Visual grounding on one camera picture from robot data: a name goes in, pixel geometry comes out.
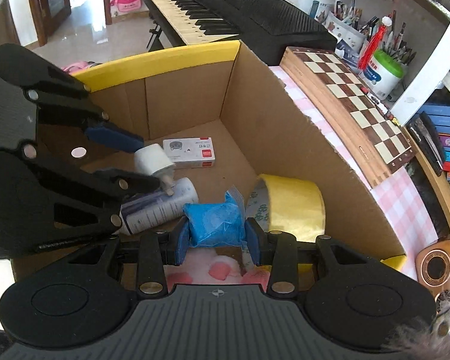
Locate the wooden chess board box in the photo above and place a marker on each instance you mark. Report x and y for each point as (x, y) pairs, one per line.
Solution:
(360, 108)

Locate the white tub with green lid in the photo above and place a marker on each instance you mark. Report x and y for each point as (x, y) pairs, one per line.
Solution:
(382, 78)

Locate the black wallet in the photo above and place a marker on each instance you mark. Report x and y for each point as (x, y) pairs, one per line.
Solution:
(425, 138)

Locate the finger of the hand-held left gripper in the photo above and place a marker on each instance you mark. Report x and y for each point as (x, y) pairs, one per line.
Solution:
(135, 185)
(112, 138)

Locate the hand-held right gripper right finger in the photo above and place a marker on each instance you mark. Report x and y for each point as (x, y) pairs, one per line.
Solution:
(252, 245)

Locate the black keyboard stand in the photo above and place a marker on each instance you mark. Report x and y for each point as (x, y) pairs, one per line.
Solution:
(152, 33)

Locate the red tassel ornament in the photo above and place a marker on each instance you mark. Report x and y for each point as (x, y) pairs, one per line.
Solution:
(371, 43)

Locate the white spray bottle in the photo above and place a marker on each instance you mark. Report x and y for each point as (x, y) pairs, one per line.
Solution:
(161, 206)

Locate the white desk bookshelf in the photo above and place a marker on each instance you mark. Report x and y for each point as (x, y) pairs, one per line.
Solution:
(435, 56)

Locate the person's fluffy grey clothing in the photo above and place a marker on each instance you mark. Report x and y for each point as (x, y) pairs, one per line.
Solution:
(412, 332)

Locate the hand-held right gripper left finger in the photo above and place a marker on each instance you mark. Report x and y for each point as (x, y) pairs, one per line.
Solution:
(180, 247)

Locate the yellow tape roll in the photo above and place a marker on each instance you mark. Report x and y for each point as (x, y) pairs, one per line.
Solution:
(292, 202)

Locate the white charger plug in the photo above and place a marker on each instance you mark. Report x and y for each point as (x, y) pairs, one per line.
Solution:
(152, 159)

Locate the gold retro radio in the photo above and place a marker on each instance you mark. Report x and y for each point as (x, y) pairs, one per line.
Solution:
(435, 266)

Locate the black electronic keyboard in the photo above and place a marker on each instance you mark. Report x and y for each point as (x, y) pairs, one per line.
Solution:
(247, 3)

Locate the yellow cardboard box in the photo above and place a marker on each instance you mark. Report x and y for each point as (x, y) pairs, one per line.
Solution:
(210, 93)

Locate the pink plush pig toy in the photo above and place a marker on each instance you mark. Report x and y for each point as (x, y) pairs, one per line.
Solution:
(217, 270)

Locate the wooden door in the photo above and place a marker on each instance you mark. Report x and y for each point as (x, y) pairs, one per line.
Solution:
(35, 7)

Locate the white cup of brushes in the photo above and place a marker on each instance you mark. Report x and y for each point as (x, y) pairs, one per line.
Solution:
(345, 37)

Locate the blue plastic packet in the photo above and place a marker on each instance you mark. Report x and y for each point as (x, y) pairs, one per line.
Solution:
(213, 221)

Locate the white red staples box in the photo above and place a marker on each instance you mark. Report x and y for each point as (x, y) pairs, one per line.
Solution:
(189, 153)

